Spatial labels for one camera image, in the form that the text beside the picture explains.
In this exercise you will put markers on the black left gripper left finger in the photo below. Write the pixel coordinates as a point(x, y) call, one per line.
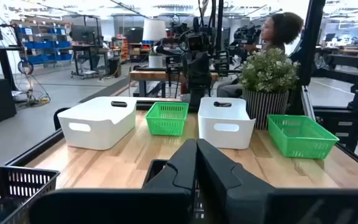
point(179, 174)

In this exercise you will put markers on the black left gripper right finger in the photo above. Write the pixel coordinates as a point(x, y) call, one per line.
point(216, 180)

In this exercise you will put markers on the white plastic bin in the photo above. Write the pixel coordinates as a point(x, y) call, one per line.
point(98, 132)
point(210, 135)

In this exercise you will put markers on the green plastic mesh basket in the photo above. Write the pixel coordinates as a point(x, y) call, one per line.
point(306, 150)
point(166, 125)

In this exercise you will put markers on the black background robot arm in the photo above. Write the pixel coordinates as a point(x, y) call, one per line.
point(244, 35)

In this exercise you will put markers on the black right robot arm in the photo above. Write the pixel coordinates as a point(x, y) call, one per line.
point(197, 98)

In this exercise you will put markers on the wooden background table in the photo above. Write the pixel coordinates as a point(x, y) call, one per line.
point(154, 75)

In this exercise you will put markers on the white background lamp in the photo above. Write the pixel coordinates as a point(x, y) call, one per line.
point(154, 29)

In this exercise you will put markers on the artificial plant in striped pot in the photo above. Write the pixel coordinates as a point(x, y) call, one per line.
point(267, 71)

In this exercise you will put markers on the person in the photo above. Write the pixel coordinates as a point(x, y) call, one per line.
point(283, 28)

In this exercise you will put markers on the black monitor on cart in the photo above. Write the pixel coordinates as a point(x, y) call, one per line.
point(84, 33)

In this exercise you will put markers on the shelving with blue bins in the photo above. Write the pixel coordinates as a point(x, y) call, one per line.
point(42, 43)

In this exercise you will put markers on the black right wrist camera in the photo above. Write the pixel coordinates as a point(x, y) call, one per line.
point(197, 42)

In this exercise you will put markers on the black overhead rig frame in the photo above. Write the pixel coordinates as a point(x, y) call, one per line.
point(309, 37)

